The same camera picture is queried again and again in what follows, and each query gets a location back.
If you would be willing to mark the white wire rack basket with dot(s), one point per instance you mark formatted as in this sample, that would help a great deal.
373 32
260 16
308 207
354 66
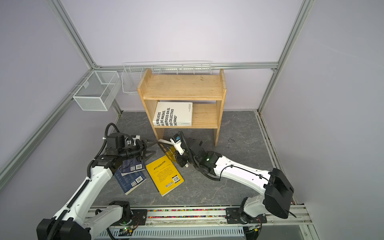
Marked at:
134 71

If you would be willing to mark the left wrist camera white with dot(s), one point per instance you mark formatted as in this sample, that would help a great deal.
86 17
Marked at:
132 140

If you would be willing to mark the wooden two-tier bookshelf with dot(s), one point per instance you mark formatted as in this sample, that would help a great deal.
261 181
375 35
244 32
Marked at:
207 92

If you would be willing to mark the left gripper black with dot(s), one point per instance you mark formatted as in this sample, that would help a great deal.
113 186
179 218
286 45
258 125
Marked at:
142 148

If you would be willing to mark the dark blue book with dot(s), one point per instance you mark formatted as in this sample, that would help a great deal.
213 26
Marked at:
131 166
130 182

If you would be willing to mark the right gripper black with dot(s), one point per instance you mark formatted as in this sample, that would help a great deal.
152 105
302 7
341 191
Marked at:
179 159

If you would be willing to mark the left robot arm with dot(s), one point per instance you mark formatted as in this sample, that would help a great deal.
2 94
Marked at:
70 222

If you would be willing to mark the yellow book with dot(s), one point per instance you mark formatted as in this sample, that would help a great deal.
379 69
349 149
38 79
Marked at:
164 174

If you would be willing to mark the black book antler cover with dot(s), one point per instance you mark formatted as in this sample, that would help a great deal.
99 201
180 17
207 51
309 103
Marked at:
166 146

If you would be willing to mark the white book black lettering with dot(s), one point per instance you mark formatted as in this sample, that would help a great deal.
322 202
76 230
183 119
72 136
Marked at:
173 114

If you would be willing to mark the white slotted cable duct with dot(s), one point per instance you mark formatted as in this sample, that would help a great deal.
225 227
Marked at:
179 233

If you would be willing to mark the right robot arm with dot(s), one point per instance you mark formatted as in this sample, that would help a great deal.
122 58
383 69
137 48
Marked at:
275 192

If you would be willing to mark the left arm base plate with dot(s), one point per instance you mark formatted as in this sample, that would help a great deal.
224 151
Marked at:
138 218

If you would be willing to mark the white mesh box basket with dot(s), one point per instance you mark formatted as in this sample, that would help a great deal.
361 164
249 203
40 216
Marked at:
98 91

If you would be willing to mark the dark blue book lower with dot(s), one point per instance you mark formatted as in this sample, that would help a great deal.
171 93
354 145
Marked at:
130 182

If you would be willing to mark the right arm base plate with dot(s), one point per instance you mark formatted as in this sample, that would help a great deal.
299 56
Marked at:
235 216

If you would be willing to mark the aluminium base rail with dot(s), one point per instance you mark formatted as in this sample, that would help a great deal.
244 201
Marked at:
214 216

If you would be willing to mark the dark blue book upper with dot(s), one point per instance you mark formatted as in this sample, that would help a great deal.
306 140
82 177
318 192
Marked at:
131 166

